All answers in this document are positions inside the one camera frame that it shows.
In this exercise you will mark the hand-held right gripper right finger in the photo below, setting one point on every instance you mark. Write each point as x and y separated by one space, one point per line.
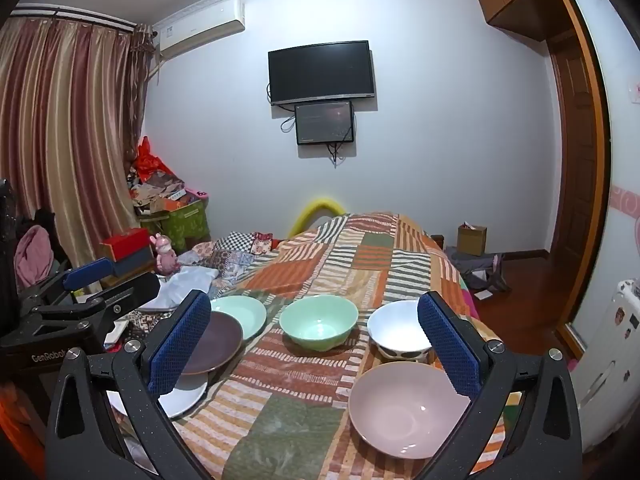
447 345

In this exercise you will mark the green storage box with clutter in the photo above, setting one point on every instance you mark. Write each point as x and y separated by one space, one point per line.
160 185

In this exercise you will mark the pink bowl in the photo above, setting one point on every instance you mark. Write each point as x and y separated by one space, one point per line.
400 410

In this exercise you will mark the small black monitor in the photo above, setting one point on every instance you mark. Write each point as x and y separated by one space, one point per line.
325 122

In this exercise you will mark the striped patchwork blanket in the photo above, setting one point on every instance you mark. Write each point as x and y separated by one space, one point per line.
300 400

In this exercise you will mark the grey cloth pile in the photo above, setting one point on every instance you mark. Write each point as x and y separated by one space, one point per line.
480 267

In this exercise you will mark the yellow foam tube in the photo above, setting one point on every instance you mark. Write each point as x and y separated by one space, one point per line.
320 203

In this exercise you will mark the mint green plate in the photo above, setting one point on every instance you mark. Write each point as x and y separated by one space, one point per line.
245 312

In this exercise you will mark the brown cardboard box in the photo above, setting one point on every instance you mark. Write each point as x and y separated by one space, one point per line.
471 240

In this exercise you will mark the striped curtain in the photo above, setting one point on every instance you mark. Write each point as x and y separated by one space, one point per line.
75 135

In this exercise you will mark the dark blue box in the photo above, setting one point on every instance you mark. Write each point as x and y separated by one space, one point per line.
135 262

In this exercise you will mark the pink toy figure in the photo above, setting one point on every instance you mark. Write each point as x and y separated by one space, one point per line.
164 257

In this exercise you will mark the white plate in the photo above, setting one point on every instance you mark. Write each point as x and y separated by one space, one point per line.
185 401

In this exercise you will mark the checked patchwork quilt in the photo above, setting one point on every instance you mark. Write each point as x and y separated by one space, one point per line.
230 260

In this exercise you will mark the black wall television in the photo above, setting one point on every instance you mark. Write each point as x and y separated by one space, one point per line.
320 72

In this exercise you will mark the wooden door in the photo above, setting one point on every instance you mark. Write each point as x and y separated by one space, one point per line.
575 185

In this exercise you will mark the pink cloth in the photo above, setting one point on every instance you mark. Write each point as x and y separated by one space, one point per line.
32 255

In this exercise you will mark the white appliance with stickers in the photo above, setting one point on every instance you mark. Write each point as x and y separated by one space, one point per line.
610 360

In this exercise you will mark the brown plate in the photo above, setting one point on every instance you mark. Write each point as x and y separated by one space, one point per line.
220 342

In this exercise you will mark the white spotted bowl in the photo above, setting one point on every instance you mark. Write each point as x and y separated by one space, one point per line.
395 327

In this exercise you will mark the white curtain rail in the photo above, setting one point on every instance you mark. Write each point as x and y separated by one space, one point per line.
75 14

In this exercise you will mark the mint green bowl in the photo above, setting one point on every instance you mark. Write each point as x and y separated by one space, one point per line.
317 322

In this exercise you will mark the white plastic bag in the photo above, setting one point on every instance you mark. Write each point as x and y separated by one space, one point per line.
190 280

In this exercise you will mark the white air conditioner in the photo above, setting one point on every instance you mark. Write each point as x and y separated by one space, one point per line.
200 27

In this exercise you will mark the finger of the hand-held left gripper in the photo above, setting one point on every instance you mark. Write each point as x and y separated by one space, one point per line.
132 292
90 271

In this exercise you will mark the red box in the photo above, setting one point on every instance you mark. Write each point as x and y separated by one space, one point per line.
125 242

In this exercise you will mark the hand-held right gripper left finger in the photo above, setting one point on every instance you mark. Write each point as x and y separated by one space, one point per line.
180 345

